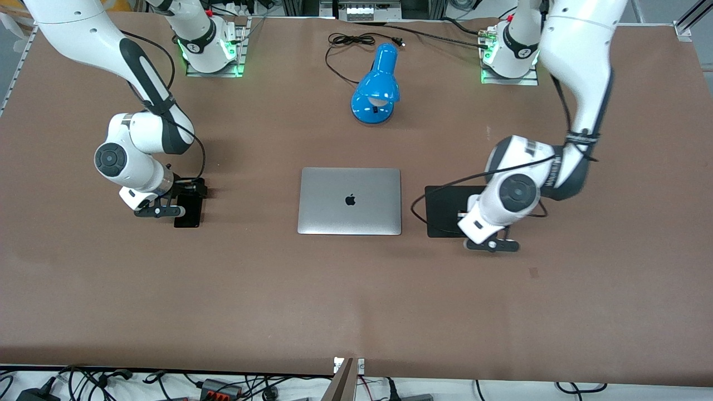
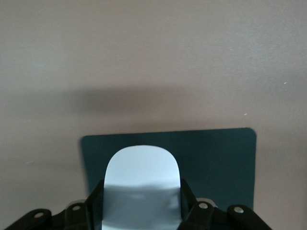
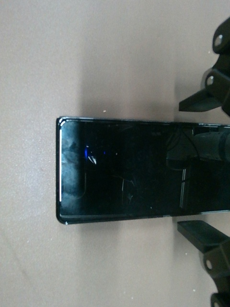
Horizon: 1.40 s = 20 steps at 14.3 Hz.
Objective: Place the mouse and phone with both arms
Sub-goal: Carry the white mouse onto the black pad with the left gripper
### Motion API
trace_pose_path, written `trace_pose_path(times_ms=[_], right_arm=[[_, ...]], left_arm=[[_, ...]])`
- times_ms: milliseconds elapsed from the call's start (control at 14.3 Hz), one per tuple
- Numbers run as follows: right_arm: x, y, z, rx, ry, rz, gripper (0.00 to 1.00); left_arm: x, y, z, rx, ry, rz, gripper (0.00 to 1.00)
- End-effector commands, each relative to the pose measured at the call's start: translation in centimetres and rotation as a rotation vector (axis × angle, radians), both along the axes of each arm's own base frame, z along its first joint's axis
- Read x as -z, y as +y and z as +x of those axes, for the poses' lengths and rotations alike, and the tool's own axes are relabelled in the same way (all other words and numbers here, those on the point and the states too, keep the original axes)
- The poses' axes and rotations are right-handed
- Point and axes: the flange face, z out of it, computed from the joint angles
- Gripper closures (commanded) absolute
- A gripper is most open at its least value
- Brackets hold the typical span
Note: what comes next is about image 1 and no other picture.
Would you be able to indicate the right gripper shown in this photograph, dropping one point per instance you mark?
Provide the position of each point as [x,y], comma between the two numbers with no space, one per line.
[184,187]

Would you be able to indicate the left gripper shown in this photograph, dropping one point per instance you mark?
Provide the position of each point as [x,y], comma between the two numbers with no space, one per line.
[459,211]

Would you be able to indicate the black smartphone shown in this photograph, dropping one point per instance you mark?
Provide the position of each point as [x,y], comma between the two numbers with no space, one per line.
[188,217]

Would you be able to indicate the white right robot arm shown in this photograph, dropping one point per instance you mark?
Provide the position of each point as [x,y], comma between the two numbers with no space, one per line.
[72,28]

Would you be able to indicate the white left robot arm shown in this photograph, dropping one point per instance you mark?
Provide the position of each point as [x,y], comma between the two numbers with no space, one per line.
[579,67]

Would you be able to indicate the black rectangular mouse pad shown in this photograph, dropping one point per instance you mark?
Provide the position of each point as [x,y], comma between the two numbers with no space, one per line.
[440,211]

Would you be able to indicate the silver closed laptop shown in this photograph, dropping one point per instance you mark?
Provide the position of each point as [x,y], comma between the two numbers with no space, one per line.
[349,217]

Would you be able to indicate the blue desk lamp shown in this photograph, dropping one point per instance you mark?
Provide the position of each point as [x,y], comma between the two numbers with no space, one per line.
[374,83]

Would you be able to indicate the grey red power strip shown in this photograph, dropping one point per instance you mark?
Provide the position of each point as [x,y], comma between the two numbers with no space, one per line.
[220,389]

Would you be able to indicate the grey control box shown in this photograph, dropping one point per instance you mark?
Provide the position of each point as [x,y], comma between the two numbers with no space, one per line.
[362,10]

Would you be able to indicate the black power adapter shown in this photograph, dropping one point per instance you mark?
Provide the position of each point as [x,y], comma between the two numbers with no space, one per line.
[36,394]

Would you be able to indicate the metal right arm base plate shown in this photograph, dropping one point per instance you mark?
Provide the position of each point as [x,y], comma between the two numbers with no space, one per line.
[192,71]

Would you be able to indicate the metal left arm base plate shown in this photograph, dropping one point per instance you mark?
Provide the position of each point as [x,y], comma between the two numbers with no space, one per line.
[507,81]

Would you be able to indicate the white table edge bracket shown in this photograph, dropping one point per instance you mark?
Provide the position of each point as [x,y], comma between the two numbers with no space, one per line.
[360,365]

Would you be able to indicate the aluminium side rail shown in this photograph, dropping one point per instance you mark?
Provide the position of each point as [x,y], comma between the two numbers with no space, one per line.
[16,67]

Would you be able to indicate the wooden post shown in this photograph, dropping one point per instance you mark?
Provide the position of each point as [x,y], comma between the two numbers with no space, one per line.
[341,387]

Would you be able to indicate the aluminium corner bracket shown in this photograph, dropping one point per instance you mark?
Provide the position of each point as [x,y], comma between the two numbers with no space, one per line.
[684,29]

